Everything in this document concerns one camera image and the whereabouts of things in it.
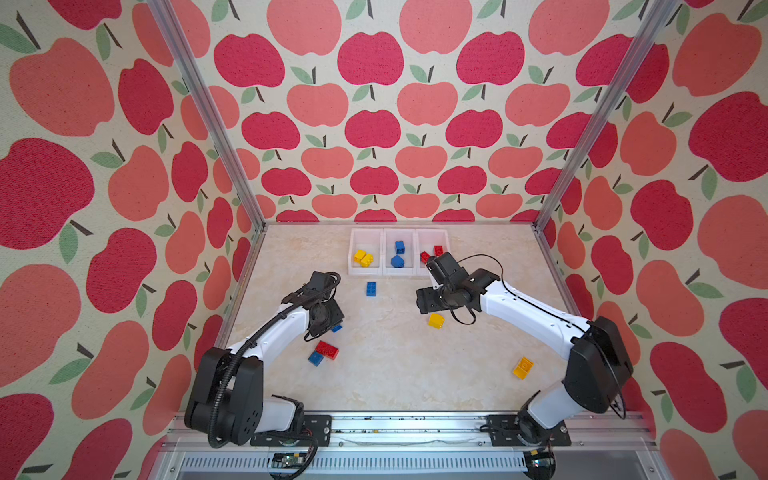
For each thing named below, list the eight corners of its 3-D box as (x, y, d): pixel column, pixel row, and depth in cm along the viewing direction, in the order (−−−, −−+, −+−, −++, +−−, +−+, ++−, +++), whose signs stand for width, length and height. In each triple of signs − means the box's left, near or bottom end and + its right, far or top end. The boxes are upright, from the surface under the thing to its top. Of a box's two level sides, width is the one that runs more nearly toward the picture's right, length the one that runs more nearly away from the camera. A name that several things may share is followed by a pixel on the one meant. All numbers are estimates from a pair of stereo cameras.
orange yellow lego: (510, 373, 85) (515, 368, 82) (519, 360, 88) (524, 355, 85) (521, 381, 84) (526, 377, 81) (529, 367, 86) (534, 363, 83)
